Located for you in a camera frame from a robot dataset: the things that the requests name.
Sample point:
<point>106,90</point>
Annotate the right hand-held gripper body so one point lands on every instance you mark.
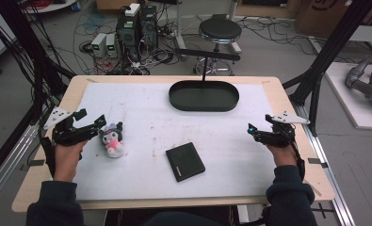
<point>279,136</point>

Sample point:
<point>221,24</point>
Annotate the black flat wallet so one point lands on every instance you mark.
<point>185,161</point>

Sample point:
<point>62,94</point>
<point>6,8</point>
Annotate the person's left hand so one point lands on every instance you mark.
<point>67,160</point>

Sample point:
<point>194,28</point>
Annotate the cardboard box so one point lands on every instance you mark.
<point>323,14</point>

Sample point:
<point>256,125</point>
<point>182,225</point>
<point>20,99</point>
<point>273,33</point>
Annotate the black oval tray with stand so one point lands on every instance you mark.
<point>204,97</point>

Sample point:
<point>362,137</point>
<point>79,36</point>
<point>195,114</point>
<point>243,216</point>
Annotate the white floor platform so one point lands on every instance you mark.
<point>353,100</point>

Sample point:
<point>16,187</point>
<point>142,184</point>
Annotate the small plush doll toy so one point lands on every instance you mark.
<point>113,140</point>

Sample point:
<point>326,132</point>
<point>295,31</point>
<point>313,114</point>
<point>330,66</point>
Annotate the white power adapter box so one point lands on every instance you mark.
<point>132,9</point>

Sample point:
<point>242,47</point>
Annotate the person's lap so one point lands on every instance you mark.
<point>180,219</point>

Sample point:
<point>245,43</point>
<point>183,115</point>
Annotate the grey bench power supply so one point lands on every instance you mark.
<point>111,45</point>
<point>99,45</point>

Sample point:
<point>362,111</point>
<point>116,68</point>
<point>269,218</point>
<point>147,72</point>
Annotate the person's right hand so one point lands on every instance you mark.
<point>282,155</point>

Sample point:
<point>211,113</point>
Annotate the black computer tower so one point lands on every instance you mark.
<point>149,28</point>
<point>127,37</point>

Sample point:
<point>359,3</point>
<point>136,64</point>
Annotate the black round stool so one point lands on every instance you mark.
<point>219,31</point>

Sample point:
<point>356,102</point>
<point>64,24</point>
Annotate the black metal frame post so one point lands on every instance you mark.
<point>26,47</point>
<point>328,56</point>

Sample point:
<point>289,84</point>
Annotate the white table mat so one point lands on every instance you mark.
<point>174,144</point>

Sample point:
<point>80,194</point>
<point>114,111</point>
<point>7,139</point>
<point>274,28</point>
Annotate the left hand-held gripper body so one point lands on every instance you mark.
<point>68,133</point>

